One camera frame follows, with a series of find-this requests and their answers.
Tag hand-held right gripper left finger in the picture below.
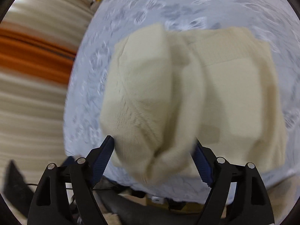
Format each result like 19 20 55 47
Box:
27 135 115 225

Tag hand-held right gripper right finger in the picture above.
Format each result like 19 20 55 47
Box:
191 138 275 225

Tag cream knit cardigan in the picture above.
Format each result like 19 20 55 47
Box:
100 23 288 185

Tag beige fleece pants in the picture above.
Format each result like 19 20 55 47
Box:
265 176 296 225

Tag cream curtain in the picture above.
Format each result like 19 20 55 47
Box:
0 0 104 193

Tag bed with butterfly sheet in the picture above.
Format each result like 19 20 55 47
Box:
63 0 300 204

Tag orange curtain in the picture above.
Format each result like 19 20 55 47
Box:
0 27 76 85

